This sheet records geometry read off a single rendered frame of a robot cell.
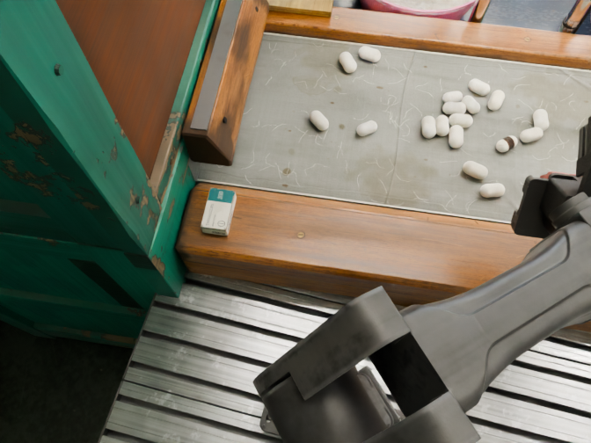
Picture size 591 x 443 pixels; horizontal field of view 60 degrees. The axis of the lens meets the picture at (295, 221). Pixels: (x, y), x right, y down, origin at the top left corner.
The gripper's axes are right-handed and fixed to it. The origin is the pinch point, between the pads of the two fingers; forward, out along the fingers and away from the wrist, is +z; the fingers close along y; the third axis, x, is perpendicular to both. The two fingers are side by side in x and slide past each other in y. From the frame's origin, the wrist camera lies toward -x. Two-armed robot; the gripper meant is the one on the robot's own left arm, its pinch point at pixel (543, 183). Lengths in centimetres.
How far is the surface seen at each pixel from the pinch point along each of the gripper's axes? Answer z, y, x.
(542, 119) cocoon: 19.6, -4.8, -3.6
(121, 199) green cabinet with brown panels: -17.5, 45.0, 1.5
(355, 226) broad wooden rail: 2.2, 21.3, 10.2
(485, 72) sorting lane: 28.3, 3.0, -8.4
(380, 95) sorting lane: 22.7, 19.7, -3.8
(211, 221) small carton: -1.6, 40.3, 10.5
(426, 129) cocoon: 16.3, 12.5, -0.7
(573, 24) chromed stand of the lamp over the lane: 32.7, -9.9, -16.9
